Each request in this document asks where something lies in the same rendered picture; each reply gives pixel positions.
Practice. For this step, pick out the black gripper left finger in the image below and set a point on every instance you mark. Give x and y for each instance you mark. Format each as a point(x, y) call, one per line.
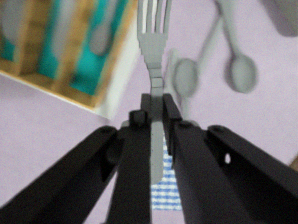
point(67, 191)

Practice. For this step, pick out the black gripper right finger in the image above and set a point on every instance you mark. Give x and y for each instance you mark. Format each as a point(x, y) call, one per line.
point(265, 186)

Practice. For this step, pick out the wooden cutlery tray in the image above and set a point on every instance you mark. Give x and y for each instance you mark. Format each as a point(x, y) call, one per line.
point(87, 78)

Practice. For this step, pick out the blue and white checked towel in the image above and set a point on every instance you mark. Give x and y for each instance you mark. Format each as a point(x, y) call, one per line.
point(164, 195)

